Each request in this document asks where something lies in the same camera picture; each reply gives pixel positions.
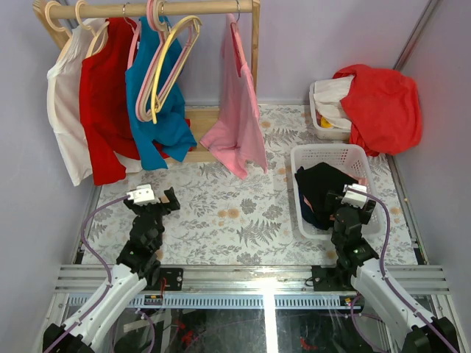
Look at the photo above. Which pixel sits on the red t shirt on hanger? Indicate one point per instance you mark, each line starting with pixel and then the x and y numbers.
pixel 103 106

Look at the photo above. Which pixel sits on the peach hanger far left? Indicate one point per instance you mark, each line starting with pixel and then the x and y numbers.
pixel 54 23

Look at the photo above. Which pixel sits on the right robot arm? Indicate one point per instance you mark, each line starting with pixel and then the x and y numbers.
pixel 414 328

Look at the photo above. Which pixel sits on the wooden clothes rack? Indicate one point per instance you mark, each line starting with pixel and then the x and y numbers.
pixel 202 119

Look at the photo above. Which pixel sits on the white laundry basket back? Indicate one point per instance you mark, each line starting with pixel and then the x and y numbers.
pixel 321 132

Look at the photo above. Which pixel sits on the salmon pink folded shirt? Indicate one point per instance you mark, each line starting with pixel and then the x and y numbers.
pixel 361 181

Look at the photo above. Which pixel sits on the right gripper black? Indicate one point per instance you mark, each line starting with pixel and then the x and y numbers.
pixel 333 200

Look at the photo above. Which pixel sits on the pink empty hanger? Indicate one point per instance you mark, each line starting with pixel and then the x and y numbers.
pixel 154 10

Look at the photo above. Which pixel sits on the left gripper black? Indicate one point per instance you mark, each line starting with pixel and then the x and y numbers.
pixel 174 204

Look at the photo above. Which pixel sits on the yellow item in back basket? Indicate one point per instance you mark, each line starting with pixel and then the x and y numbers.
pixel 324 123

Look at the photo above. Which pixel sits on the white laundry basket front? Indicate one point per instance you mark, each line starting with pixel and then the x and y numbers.
pixel 348 158

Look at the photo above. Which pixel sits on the floral table mat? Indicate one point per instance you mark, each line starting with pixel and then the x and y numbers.
pixel 224 220

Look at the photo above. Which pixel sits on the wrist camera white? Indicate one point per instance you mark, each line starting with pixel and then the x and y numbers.
pixel 142 194
pixel 354 195

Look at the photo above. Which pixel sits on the aluminium rail frame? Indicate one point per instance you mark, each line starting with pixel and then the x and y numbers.
pixel 225 286

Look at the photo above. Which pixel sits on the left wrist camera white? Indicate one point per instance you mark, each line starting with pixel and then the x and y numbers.
pixel 142 194

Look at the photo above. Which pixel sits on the pink t shirt on hanger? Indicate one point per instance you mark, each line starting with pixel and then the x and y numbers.
pixel 236 137

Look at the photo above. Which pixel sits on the white t shirt on hanger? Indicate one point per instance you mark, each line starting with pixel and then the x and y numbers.
pixel 63 105

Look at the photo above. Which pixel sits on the black t shirt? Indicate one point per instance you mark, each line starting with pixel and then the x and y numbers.
pixel 315 182

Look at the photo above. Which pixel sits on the navy blue folded shirt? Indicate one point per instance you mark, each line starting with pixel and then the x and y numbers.
pixel 308 215

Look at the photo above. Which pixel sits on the red orange cloth on basket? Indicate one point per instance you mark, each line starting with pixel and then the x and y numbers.
pixel 383 107

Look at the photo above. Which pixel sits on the yellow empty hanger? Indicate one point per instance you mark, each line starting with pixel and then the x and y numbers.
pixel 163 71

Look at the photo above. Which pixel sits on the white laundry basket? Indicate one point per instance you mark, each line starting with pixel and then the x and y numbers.
pixel 348 158
pixel 321 132

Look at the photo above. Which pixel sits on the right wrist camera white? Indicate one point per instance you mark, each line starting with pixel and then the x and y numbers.
pixel 354 195

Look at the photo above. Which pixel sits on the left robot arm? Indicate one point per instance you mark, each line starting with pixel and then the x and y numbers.
pixel 137 267

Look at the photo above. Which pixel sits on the blue t shirt on hanger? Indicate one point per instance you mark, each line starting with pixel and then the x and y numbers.
pixel 171 135

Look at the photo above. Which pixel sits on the white cloth in back basket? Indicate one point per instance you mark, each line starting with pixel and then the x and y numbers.
pixel 328 95

